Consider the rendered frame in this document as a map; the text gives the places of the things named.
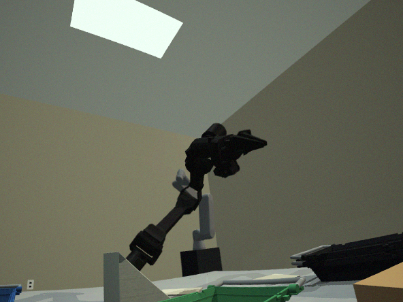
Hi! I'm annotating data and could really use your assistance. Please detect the green plastic tray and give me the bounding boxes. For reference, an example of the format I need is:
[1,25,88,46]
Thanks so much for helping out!
[157,284,304,302]

